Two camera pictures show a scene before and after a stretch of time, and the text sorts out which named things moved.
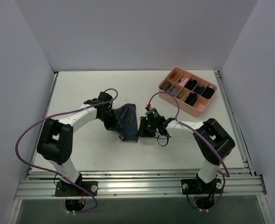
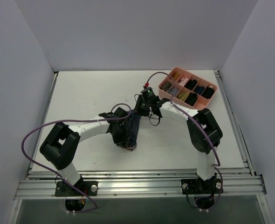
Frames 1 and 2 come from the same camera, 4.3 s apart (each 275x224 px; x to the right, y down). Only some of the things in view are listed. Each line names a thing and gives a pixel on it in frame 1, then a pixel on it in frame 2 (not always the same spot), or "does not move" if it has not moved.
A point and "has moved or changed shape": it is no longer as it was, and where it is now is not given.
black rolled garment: x=190 y=84 does not move
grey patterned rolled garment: x=173 y=91 does not move
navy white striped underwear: x=127 y=124 has moved or changed shape
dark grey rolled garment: x=166 y=86 does not move
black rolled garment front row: x=191 y=99 does not move
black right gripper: x=142 y=128 to x=140 y=108
